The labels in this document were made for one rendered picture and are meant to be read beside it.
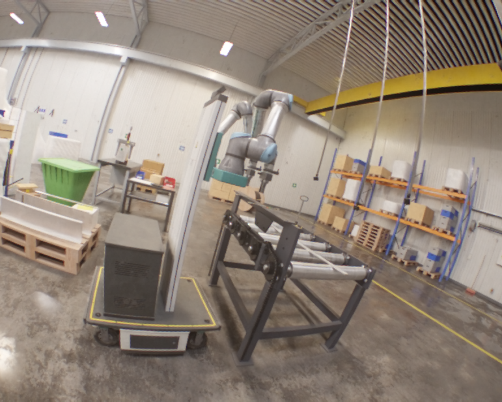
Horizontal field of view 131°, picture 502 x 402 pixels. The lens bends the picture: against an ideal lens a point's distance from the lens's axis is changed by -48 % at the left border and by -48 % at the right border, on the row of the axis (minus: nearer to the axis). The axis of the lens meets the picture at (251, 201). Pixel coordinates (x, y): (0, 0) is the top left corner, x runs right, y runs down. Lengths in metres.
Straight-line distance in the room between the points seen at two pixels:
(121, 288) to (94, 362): 0.61
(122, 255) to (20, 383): 1.11
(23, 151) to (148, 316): 3.35
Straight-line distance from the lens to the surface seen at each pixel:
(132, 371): 1.64
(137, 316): 1.51
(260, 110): 1.49
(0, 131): 3.42
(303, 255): 1.81
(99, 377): 1.61
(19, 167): 4.16
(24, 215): 2.78
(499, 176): 10.29
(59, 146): 7.62
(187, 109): 11.96
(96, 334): 1.69
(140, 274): 1.32
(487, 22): 9.42
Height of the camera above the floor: 1.36
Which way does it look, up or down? 6 degrees down
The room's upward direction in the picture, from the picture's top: 17 degrees clockwise
